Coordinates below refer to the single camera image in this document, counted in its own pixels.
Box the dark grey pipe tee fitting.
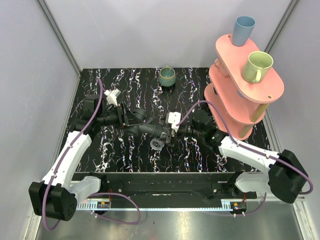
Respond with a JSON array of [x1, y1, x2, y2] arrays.
[[123, 107, 170, 139]]

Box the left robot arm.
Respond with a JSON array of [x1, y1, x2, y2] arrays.
[[28, 89, 142, 221]]

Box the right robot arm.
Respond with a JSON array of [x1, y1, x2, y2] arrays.
[[165, 110, 308, 204]]

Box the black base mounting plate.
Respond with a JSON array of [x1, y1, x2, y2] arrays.
[[72, 172, 257, 199]]

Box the teal ceramic bowl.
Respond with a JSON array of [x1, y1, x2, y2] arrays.
[[158, 66, 176, 87]]

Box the pink three-tier shelf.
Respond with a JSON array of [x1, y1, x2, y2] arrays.
[[204, 34, 285, 140]]

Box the green ceramic mug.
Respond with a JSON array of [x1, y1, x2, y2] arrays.
[[241, 51, 274, 84]]

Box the blue plastic cup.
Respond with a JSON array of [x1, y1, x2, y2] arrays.
[[231, 16, 256, 47]]

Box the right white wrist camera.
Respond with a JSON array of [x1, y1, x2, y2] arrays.
[[165, 112, 181, 133]]

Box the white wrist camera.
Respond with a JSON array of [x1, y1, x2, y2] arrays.
[[103, 88, 121, 107], [165, 112, 181, 133]]

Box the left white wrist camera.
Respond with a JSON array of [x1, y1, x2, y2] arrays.
[[103, 88, 121, 107]]

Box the aluminium rail frame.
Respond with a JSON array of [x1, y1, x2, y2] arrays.
[[32, 181, 308, 213]]

